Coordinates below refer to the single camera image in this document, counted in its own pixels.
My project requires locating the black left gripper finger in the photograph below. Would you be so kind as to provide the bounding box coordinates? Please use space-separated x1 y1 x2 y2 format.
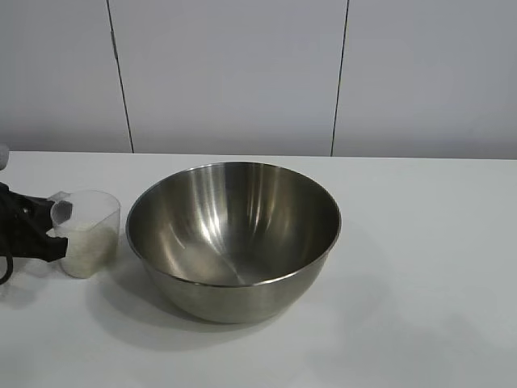
0 226 69 264
0 181 57 235

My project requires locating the white uncooked rice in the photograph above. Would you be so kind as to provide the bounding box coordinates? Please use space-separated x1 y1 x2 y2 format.
60 220 119 279

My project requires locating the clear plastic measuring cup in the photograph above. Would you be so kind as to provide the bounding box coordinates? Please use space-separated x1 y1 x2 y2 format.
48 189 122 280

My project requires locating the stainless steel mixing bowl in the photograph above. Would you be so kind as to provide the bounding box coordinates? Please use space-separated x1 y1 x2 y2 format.
125 161 343 324

